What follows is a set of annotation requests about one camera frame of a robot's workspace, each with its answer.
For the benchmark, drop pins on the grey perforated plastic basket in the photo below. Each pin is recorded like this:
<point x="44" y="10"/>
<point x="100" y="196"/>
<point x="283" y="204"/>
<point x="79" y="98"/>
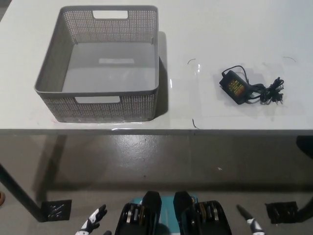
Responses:
<point x="97" y="107"/>

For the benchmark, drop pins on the black rounded object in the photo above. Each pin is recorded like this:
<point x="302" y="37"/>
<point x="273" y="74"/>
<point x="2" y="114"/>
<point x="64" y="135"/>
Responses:
<point x="305" y="145"/>

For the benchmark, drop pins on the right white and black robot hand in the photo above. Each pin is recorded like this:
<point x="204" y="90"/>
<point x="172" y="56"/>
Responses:
<point x="253" y="226"/>

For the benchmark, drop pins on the brown rounded object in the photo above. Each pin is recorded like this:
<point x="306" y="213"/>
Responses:
<point x="1" y="198"/>

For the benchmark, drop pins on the black metal table leg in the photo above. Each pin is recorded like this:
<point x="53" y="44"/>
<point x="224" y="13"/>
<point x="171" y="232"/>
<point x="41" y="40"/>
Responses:
<point x="306" y="206"/>
<point x="22" y="193"/>

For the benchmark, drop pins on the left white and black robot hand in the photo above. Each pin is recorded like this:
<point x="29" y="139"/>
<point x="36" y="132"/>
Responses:
<point x="94" y="216"/>

